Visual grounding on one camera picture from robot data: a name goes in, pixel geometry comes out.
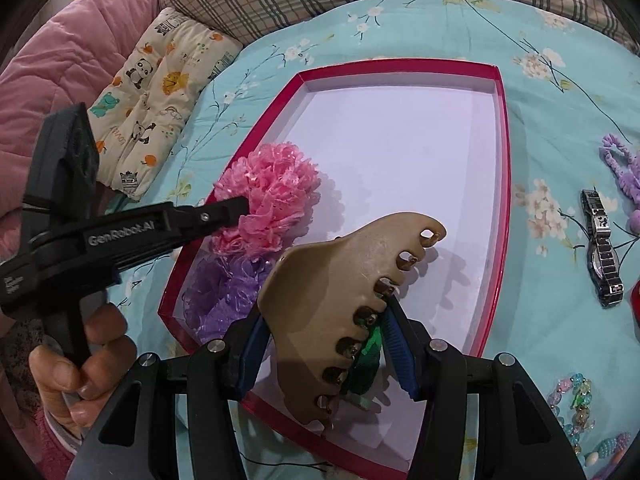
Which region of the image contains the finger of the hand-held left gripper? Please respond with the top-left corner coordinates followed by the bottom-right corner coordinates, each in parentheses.
top-left (169, 195), bottom-right (250, 247)

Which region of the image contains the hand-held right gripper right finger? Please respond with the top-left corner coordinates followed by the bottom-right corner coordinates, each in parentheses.
top-left (382, 294), bottom-right (588, 480)

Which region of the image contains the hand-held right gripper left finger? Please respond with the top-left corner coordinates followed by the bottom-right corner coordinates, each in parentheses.
top-left (65, 305), bottom-right (273, 480)

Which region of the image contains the pink lace scrunchie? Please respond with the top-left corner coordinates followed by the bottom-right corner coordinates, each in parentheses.
top-left (210, 142), bottom-right (321, 261)

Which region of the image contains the beige hair claw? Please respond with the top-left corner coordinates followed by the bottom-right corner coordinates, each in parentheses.
top-left (257, 211), bottom-right (447, 433)

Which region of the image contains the red rimmed white box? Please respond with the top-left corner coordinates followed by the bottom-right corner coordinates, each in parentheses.
top-left (157, 60), bottom-right (512, 480)

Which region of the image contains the person's left hand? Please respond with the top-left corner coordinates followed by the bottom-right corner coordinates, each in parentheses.
top-left (28, 305), bottom-right (139, 441)

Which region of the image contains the purple lace scrunchie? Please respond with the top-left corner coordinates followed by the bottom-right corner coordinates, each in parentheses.
top-left (182, 252), bottom-right (276, 343)

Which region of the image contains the cartoon animal print pillow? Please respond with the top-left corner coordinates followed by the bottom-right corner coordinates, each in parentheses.
top-left (87, 7), bottom-right (244, 202)

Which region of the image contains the pink quilted blanket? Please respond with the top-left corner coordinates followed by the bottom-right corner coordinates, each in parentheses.
top-left (0, 0), bottom-right (201, 243)

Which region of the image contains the black silver wristwatch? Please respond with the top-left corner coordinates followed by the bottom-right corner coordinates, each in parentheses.
top-left (580, 187), bottom-right (625, 310)

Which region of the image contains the floral turquoise bedsheet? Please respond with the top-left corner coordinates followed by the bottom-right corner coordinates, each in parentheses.
top-left (87, 0), bottom-right (640, 480)

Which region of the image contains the green hair tie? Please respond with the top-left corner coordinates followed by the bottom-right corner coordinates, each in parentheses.
top-left (344, 310), bottom-right (397, 403)

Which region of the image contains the colourful bead bracelet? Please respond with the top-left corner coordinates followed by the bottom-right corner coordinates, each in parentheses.
top-left (547, 372), bottom-right (597, 454)

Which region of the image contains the pastel shell bead bracelet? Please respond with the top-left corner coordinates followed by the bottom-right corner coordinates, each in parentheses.
top-left (581, 431), bottom-right (634, 469)

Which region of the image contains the lilac chenille hair tie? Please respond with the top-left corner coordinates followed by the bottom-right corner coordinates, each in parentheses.
top-left (599, 132), bottom-right (640, 207)

